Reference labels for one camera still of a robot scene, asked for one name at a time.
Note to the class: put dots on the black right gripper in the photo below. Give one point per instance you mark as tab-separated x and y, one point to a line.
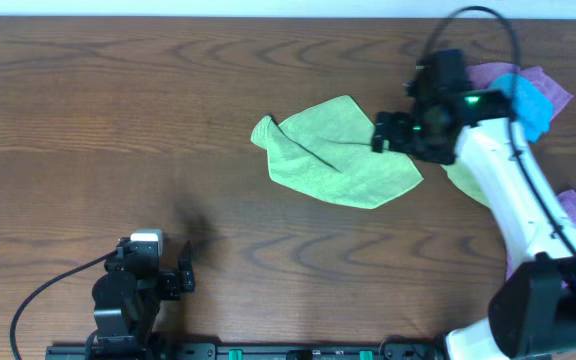
384	130

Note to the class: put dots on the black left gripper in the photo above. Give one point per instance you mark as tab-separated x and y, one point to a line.
179	279

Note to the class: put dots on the light green microfiber cloth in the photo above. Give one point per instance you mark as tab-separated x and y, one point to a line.
324	152

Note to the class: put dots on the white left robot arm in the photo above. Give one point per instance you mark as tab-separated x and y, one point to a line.
129	296

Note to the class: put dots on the olive green microfiber cloth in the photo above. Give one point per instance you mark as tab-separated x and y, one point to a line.
464	180

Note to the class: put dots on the purple cloth far side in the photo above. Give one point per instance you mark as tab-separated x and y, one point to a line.
483	75

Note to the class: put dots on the blue microfiber cloth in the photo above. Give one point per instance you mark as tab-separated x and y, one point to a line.
533	110

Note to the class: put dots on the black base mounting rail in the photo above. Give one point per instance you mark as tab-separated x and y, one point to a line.
209	351

